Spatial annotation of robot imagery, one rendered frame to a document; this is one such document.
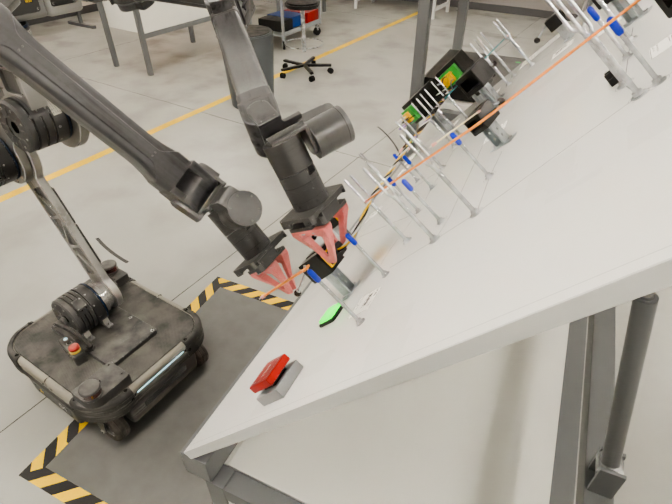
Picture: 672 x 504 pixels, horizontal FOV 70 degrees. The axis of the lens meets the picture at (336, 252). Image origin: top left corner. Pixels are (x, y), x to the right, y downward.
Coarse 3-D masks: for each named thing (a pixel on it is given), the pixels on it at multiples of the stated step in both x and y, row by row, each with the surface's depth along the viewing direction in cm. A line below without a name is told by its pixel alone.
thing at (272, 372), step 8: (272, 360) 68; (280, 360) 66; (288, 360) 66; (264, 368) 68; (272, 368) 65; (280, 368) 65; (264, 376) 65; (272, 376) 64; (280, 376) 66; (256, 384) 65; (264, 384) 64; (272, 384) 63; (256, 392) 66
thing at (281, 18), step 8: (280, 0) 537; (320, 0) 602; (280, 8) 543; (320, 8) 607; (264, 16) 580; (272, 16) 580; (280, 16) 580; (288, 16) 580; (296, 16) 582; (312, 16) 606; (320, 16) 613; (264, 24) 572; (272, 24) 567; (280, 24) 561; (288, 24) 569; (296, 24) 587; (312, 24) 603; (280, 32) 571; (288, 32) 565
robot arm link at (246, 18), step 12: (144, 0) 112; (156, 0) 110; (168, 0) 107; (180, 0) 105; (192, 0) 103; (204, 0) 93; (240, 0) 96; (252, 0) 102; (240, 12) 97; (252, 12) 102
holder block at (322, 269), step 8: (312, 256) 76; (320, 256) 76; (304, 264) 78; (312, 264) 77; (320, 264) 76; (336, 264) 77; (304, 272) 79; (320, 272) 77; (328, 272) 76; (312, 280) 80
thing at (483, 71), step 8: (472, 64) 108; (480, 64) 105; (488, 64) 106; (496, 64) 112; (464, 72) 108; (472, 72) 103; (480, 72) 104; (488, 72) 105; (464, 80) 105; (472, 80) 107; (480, 80) 103; (488, 80) 105; (464, 88) 107; (472, 88) 107; (480, 88) 104; (488, 88) 106; (488, 96) 108; (496, 96) 108
